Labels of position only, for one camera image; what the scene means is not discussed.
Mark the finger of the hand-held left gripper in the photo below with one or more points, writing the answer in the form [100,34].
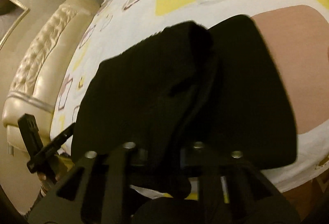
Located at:
[51,146]
[29,131]

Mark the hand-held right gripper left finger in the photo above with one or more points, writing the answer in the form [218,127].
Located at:
[108,170]

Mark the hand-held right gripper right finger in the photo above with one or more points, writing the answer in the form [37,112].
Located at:
[226,172]

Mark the black pants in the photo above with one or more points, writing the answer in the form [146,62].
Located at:
[154,85]

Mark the cream tufted leather headboard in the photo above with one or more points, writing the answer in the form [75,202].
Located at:
[38,72]

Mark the gold wall picture frame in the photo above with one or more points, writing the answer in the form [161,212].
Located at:
[18,3]

